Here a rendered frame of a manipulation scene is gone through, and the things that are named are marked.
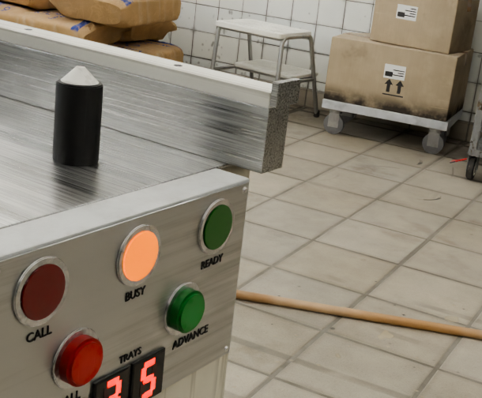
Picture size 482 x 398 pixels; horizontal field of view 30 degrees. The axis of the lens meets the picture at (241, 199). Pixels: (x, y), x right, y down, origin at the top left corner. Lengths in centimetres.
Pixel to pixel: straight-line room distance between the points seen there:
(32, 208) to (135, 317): 10
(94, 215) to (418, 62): 378
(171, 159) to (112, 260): 14
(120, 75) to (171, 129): 6
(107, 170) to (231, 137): 10
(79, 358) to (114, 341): 4
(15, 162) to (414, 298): 213
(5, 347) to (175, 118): 26
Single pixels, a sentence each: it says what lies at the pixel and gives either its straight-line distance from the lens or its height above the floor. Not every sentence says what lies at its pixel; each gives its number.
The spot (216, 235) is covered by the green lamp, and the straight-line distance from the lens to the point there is 62.
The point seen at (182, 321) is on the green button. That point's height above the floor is 76.
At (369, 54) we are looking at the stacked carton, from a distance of 433.
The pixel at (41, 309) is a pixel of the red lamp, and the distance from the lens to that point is 51.
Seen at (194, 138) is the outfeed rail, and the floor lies 85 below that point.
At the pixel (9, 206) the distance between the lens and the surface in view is 55.
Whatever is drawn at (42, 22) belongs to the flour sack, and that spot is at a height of 37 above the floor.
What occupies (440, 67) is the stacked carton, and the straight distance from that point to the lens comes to 426.
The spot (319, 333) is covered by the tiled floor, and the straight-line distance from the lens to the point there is 236.
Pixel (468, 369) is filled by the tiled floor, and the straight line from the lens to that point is 234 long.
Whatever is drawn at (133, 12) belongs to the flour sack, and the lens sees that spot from 449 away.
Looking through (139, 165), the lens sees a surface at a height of 84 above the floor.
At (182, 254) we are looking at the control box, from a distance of 60.
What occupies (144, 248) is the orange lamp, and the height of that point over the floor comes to 82.
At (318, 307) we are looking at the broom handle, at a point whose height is 2.
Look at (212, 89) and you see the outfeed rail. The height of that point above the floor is 89.
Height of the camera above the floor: 102
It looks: 18 degrees down
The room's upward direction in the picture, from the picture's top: 7 degrees clockwise
